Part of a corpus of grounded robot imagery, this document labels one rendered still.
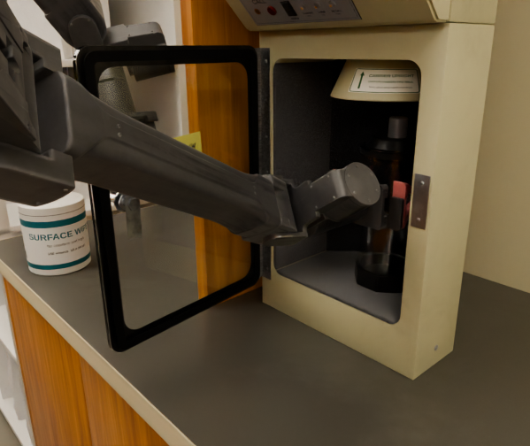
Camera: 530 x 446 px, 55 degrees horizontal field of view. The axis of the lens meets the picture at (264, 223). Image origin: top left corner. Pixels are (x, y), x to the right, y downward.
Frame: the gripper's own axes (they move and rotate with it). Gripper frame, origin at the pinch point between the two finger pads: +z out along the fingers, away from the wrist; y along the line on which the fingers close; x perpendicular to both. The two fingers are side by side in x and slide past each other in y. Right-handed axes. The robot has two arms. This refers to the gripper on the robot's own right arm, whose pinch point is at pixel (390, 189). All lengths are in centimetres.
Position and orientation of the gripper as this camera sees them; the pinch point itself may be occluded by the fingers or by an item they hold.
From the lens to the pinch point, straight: 82.1
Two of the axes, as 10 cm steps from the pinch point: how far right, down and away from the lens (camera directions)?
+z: 7.6, -2.2, 6.2
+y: -6.5, -2.2, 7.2
